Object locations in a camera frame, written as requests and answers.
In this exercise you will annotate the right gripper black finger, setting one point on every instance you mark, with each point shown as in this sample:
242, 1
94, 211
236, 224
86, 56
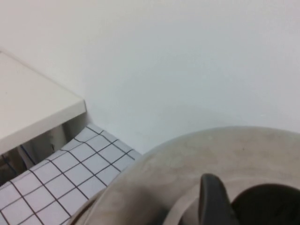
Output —
213, 201

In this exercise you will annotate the stainless steel lid black knob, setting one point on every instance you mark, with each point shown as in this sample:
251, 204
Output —
187, 159

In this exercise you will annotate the white black-grid checked tablecloth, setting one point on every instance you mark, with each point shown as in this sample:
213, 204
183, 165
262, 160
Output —
70, 168

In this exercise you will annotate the white furniture panel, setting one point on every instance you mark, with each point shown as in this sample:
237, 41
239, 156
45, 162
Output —
28, 100

